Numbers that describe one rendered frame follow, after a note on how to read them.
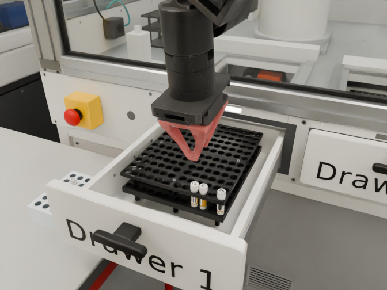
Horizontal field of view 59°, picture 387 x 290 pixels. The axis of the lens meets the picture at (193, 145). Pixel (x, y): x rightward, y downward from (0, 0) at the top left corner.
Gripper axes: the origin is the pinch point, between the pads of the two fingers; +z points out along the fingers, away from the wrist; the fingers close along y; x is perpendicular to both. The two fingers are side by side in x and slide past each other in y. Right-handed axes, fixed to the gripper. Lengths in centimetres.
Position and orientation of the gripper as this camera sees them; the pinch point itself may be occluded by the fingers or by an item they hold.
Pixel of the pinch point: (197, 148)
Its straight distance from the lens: 48.0
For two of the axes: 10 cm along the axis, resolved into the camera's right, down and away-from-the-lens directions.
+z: 0.7, 7.9, 6.0
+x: -9.0, -2.0, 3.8
